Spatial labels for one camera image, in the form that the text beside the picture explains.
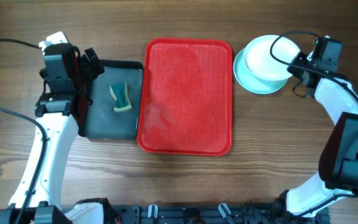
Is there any white round plate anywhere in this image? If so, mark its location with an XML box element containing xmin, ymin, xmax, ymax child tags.
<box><xmin>244</xmin><ymin>35</ymin><xmax>300</xmax><ymax>81</ymax></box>

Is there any green and yellow sponge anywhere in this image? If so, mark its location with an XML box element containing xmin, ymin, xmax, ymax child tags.
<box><xmin>109</xmin><ymin>83</ymin><xmax>132</xmax><ymax>113</ymax></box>

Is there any light blue plate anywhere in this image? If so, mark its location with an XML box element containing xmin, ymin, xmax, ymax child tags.
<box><xmin>233</xmin><ymin>49</ymin><xmax>287</xmax><ymax>95</ymax></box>

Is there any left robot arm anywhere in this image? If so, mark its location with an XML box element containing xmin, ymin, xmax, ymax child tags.
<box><xmin>0</xmin><ymin>41</ymin><xmax>114</xmax><ymax>223</ymax></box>

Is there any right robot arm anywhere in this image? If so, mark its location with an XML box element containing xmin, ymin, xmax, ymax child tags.
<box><xmin>271</xmin><ymin>35</ymin><xmax>358</xmax><ymax>221</ymax></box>

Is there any black rectangular tray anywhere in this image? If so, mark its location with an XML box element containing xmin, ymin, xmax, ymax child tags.
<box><xmin>79</xmin><ymin>60</ymin><xmax>144</xmax><ymax>140</ymax></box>

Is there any red plastic tray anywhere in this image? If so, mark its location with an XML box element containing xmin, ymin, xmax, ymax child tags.
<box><xmin>137</xmin><ymin>38</ymin><xmax>233</xmax><ymax>156</ymax></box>

